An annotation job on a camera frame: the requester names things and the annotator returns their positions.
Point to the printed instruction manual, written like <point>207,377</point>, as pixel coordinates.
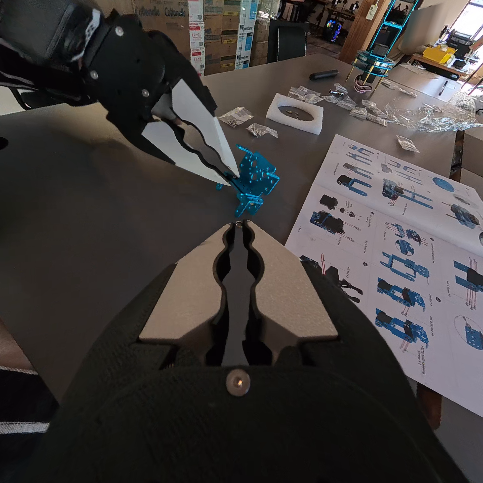
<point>426,166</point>

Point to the beige box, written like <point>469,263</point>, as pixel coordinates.
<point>473,158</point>

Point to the pile of small plastic bags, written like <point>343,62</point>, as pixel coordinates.
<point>351,105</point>

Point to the white foam block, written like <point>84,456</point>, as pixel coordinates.
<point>298,126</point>

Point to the small clear parts bag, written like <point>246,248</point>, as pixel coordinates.
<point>407,144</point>

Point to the person's torso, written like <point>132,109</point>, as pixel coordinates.
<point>22,396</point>

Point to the blue toy robot arm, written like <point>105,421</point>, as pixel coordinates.
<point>373,62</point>

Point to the black office chair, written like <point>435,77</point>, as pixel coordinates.
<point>286,41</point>

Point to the yellow bin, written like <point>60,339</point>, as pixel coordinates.
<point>437,53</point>

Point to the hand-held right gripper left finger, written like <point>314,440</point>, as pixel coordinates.
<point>188,302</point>

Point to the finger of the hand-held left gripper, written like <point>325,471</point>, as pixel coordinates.
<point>203,124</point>
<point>177,147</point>

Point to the wooden pillar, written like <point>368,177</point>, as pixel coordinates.
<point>358,30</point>

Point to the crumpled clear plastic wrap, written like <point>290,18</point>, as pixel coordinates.
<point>434,117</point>

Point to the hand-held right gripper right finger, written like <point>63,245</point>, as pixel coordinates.
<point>290,302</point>

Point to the person's left forearm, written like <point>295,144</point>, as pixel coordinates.
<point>56,90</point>

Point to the clear bag of screws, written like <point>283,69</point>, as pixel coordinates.
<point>262,131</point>
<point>236,117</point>

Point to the blue metal bracket assembly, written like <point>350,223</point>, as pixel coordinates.
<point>256,177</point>

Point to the dark grey desk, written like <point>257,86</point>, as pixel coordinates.
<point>94,226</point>

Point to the stack of cardboard boxes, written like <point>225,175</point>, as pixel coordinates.
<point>211,34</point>

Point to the black cylindrical tool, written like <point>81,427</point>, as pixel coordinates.
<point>324,74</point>

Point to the silver bolt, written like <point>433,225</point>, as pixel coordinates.
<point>337,90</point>

